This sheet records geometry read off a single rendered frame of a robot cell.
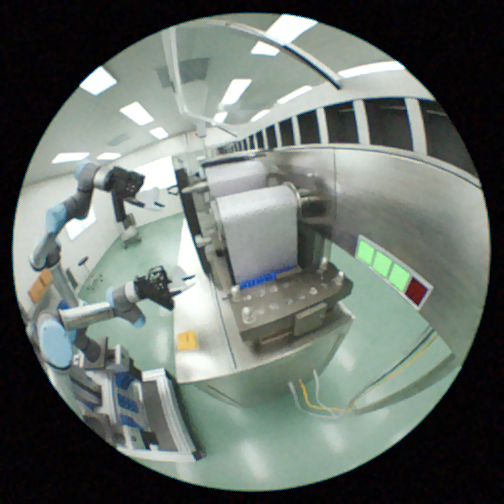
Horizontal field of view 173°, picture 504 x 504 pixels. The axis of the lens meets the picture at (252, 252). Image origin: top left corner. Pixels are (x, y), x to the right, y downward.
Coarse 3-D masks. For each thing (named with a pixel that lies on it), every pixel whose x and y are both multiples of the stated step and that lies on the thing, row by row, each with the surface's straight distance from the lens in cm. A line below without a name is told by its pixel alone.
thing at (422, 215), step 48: (336, 192) 52; (384, 192) 41; (432, 192) 37; (480, 192) 36; (336, 240) 56; (384, 240) 44; (432, 240) 38; (480, 240) 37; (432, 288) 41; (480, 288) 39
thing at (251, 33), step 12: (192, 24) 57; (204, 24) 55; (216, 24) 54; (228, 24) 53; (168, 36) 64; (252, 36) 53; (264, 36) 50; (168, 48) 70; (276, 48) 53; (288, 48) 49; (168, 60) 77; (300, 60) 53; (312, 60) 53; (324, 72) 50; (336, 84) 51; (180, 96) 114; (180, 108) 135; (204, 120) 147; (228, 132) 148
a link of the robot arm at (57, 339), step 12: (48, 324) 54; (48, 336) 53; (60, 336) 54; (48, 348) 54; (60, 348) 55; (48, 360) 58; (60, 360) 55; (60, 372) 59; (60, 384) 62; (72, 396) 66; (72, 408) 67
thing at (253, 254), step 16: (288, 224) 56; (240, 240) 52; (256, 240) 54; (272, 240) 56; (288, 240) 59; (240, 256) 55; (256, 256) 57; (272, 256) 59; (288, 256) 62; (240, 272) 58; (256, 272) 60
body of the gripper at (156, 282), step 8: (152, 272) 58; (160, 272) 57; (136, 280) 59; (144, 280) 58; (152, 280) 57; (160, 280) 54; (136, 288) 60; (144, 288) 60; (152, 288) 57; (160, 288) 58; (168, 288) 58; (144, 296) 63; (160, 296) 59
